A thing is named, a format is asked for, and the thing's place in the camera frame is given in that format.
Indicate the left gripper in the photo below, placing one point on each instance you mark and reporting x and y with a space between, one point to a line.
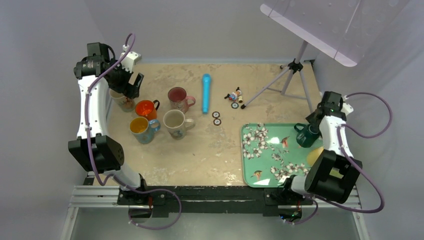
128 90

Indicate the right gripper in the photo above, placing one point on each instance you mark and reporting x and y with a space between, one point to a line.
310 119

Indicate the dark green mug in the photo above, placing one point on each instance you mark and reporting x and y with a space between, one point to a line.
306 134

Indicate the orange mug black handle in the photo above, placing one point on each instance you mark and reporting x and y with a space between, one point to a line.
147 109

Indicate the pink mug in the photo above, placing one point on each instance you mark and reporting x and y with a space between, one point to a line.
179 100

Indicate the blue mug yellow inside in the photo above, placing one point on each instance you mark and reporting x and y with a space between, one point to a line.
144 130

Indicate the cream mug blue pattern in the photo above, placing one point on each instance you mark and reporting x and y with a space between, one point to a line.
177 124

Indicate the cream floral mug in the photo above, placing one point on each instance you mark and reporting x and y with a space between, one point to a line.
124 103

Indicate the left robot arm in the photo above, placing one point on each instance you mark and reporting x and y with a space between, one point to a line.
98 73

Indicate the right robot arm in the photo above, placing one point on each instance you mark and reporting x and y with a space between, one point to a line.
335 171

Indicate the tripod stand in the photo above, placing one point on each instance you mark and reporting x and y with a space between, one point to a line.
290 69

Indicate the green floral tray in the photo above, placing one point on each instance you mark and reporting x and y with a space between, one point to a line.
270 154

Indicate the blue cylinder tube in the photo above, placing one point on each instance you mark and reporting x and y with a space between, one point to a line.
206 85

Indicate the round token near toy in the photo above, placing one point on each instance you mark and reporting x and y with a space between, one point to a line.
234 105

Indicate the small toy figure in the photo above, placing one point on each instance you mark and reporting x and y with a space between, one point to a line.
235 96

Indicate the lower brown round token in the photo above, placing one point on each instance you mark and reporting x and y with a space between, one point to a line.
217 122

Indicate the translucent acrylic panel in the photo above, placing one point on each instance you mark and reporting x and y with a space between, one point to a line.
342 29

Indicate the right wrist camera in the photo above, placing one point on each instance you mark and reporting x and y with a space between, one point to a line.
346 107

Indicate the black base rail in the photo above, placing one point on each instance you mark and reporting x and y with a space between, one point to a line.
163 200

